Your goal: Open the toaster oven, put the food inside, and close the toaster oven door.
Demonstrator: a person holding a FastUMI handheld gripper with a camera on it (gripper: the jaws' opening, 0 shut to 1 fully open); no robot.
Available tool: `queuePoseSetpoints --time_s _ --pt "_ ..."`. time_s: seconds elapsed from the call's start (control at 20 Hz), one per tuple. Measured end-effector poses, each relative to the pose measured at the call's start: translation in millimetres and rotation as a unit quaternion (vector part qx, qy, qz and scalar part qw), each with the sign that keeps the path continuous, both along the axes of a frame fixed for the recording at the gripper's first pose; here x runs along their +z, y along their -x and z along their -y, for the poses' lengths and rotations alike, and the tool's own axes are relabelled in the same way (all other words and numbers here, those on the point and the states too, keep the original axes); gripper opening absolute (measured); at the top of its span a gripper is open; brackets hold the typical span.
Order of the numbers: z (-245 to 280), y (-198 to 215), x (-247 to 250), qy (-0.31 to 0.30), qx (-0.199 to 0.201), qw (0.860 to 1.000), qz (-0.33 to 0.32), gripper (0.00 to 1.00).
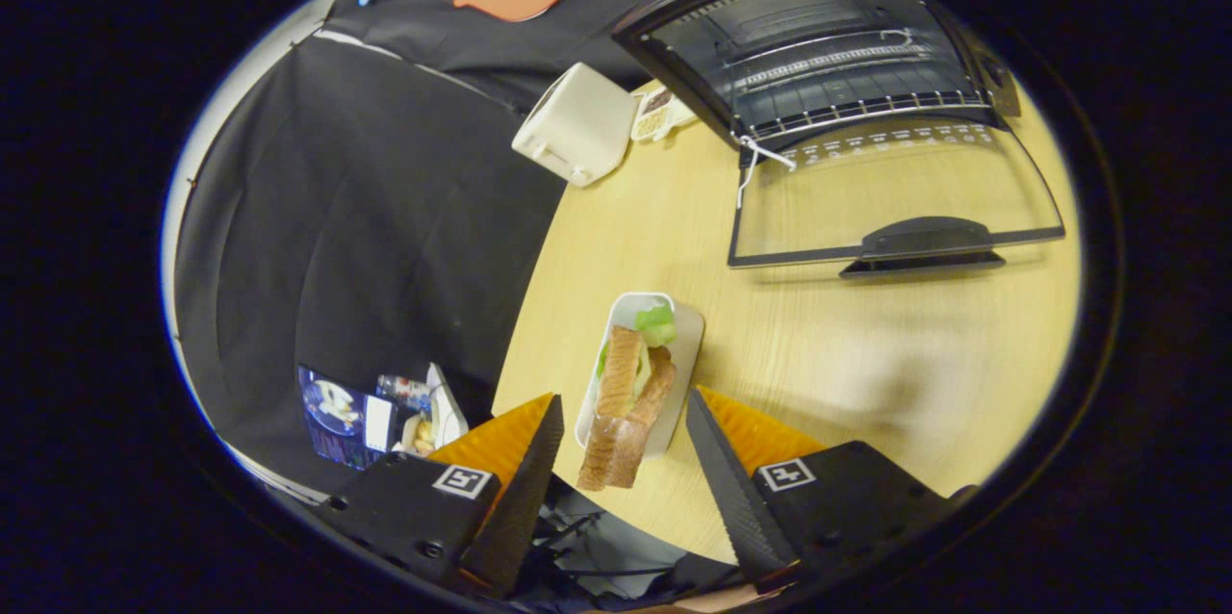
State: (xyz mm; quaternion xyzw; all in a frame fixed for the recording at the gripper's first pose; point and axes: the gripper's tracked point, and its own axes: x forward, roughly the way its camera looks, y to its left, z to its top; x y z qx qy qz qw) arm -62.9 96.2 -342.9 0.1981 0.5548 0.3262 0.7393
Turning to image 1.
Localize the toast sandwich with lettuce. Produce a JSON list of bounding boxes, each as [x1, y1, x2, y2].
[[576, 304, 680, 492]]

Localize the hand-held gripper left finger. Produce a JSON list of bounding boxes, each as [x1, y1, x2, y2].
[[318, 393, 566, 596]]

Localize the white printed carton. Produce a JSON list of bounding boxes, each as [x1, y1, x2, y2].
[[395, 362, 471, 457]]

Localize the small colourful bottle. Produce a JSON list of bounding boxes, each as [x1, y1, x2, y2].
[[377, 373, 432, 415]]

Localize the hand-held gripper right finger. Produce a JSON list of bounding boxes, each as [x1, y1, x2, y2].
[[685, 386, 978, 593]]

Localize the white cord on oven rack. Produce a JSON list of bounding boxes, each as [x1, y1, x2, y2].
[[736, 135, 798, 211]]

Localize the small white snack dish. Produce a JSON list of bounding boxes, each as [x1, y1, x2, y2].
[[630, 87, 700, 144]]

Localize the white pop-up toaster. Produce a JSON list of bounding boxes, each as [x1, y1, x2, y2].
[[511, 63, 639, 188]]

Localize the black toaster oven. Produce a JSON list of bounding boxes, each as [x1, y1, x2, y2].
[[611, 0, 1067, 280]]

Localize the white rectangular plate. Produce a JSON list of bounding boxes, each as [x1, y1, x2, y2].
[[575, 292, 706, 459]]

